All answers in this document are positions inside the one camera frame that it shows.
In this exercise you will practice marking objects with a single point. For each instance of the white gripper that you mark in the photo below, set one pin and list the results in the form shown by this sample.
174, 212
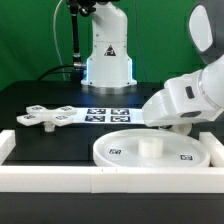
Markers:
181, 101

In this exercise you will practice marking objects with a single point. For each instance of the white round table top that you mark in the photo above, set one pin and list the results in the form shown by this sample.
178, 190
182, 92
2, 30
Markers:
149, 148

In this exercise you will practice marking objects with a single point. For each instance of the white marker sheet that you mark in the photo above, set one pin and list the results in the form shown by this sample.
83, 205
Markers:
108, 116

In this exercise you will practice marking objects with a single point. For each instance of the white left fence bar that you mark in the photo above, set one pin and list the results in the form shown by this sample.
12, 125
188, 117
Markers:
7, 143

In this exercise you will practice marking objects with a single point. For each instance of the white front fence bar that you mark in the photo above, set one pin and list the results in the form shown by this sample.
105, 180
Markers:
62, 179

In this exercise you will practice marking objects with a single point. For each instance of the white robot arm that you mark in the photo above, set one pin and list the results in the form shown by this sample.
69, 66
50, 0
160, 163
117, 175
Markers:
109, 66

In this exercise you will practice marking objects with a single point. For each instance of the white right fence bar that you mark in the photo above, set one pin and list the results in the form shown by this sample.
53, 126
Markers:
215, 148

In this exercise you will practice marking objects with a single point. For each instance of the white fence bar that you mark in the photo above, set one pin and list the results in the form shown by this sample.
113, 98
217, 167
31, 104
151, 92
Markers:
215, 148
62, 179
7, 143

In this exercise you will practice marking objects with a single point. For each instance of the white cross-shaped table base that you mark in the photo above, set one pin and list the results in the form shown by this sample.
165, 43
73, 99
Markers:
50, 118

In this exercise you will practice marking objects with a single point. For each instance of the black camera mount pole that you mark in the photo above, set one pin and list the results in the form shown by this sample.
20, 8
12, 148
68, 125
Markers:
83, 8

